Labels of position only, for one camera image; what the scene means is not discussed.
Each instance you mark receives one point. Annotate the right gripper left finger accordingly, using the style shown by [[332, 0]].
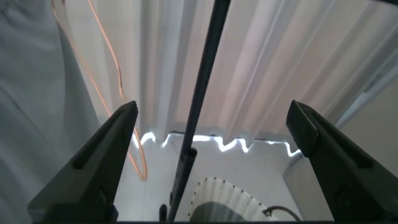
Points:
[[90, 180]]

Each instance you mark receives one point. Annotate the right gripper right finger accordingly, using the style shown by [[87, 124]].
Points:
[[351, 180]]

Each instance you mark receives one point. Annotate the pink clothes hanger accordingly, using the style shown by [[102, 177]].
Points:
[[144, 174]]

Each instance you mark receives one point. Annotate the pale grey shorts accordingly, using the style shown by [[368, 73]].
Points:
[[31, 93]]

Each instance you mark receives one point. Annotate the white laundry basket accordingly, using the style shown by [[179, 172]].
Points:
[[217, 189]]

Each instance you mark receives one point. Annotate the black clothes rack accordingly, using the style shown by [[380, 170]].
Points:
[[206, 68]]

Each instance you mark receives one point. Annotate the white curtain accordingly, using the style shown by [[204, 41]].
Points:
[[264, 62]]

